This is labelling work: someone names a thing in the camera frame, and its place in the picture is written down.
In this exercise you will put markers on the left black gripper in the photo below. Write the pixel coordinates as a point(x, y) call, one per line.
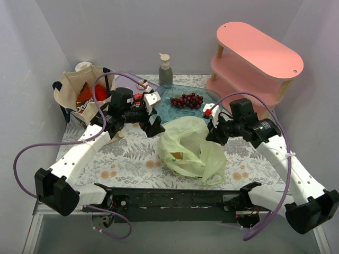
point(148, 119)

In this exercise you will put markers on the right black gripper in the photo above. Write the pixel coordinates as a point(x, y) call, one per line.
point(217, 131)

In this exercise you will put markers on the light green plastic grocery bag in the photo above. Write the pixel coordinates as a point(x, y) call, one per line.
point(201, 158)

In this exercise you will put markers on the orange toy bread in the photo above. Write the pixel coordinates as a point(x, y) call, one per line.
point(177, 155)

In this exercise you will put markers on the red grape bunch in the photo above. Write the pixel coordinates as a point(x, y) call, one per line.
point(192, 101)

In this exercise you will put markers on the white cream toy pastry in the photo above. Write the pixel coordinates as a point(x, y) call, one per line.
point(142, 84)

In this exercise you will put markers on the orange Doritos chip bag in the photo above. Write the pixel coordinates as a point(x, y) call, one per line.
point(85, 97)

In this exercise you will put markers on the beige canvas tote bag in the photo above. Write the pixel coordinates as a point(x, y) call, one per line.
point(68, 87)

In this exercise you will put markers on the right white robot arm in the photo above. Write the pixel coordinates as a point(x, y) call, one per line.
point(305, 203)

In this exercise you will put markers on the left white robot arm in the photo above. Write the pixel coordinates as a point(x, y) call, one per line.
point(55, 187)

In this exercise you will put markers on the blue transparent plastic tray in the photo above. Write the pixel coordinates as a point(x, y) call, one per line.
point(169, 112)

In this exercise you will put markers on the floral table mat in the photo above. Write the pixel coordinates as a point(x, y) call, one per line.
point(133, 162)

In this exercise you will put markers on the grey soap pump bottle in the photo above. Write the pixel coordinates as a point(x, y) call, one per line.
point(165, 73)

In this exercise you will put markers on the purple plastic lid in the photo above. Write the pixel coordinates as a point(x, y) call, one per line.
point(121, 81)

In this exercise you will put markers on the pink three-tier shelf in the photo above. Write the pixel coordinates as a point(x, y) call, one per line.
point(250, 62)

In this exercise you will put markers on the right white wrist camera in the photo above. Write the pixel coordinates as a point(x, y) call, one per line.
point(211, 111)

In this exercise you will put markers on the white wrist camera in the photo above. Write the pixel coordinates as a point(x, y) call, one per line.
point(150, 98)
point(211, 111)

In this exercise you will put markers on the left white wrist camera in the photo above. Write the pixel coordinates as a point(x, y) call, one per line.
point(150, 98)

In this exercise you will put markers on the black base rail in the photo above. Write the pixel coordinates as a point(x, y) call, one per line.
point(167, 205)

